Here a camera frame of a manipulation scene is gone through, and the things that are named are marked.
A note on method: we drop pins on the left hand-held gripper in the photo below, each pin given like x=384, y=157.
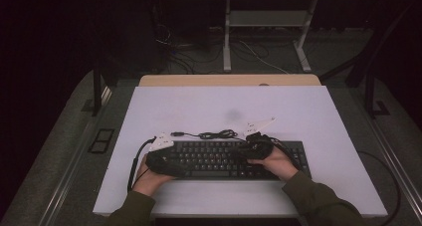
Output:
x=164, y=163

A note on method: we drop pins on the black slanted frame strut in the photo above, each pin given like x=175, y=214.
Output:
x=360, y=71

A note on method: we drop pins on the aluminium rail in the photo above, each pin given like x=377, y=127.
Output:
x=63, y=186
x=393, y=153

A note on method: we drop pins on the black computer keyboard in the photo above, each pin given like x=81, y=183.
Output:
x=212, y=159

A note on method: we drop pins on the black floor socket frame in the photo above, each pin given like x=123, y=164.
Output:
x=101, y=140

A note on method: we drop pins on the white metal frame desk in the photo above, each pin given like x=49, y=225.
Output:
x=268, y=18

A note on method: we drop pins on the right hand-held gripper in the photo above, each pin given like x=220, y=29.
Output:
x=258, y=148

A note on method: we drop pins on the white table board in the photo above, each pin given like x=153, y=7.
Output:
x=215, y=103

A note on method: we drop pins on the light wooden table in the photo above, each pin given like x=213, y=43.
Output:
x=199, y=80

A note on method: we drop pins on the person's left hand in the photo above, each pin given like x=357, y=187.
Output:
x=147, y=182

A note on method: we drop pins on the person's right hand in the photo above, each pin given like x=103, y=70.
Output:
x=278, y=164

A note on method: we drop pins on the black metal stand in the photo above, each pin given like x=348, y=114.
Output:
x=369, y=96
x=97, y=93

